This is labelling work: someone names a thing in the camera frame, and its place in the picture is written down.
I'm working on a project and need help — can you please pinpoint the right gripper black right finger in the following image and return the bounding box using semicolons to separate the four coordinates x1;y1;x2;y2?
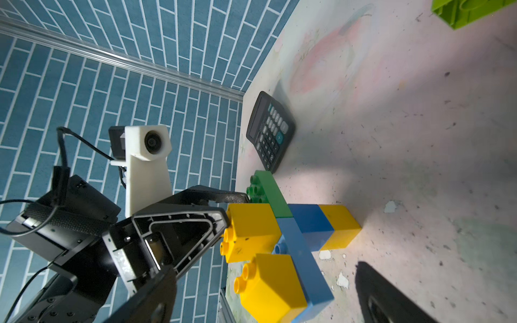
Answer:
355;261;436;323

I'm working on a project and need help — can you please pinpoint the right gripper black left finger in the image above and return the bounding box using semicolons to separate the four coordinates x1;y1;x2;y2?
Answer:
105;266;177;322

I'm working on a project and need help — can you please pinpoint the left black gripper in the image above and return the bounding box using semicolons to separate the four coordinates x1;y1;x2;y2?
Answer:
8;176;250;296

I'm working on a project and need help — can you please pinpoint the light blue long lego brick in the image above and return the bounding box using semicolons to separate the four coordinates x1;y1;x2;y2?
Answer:
273;217;335;322

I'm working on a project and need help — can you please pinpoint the yellow lego brick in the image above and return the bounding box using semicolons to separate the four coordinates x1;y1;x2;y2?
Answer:
219;203;281;263
319;205;362;251
234;254;308;322

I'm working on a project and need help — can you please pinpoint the lime long lego brick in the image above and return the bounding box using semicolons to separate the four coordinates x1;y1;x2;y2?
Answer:
431;0;516;30

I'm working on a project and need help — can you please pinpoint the dark green long lego brick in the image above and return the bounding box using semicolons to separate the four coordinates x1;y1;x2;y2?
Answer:
246;170;293;218

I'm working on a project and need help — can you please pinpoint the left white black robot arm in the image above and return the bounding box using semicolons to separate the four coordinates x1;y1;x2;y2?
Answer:
8;176;249;322

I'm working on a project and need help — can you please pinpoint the black desk calculator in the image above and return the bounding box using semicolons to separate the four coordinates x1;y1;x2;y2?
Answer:
246;91;296;173

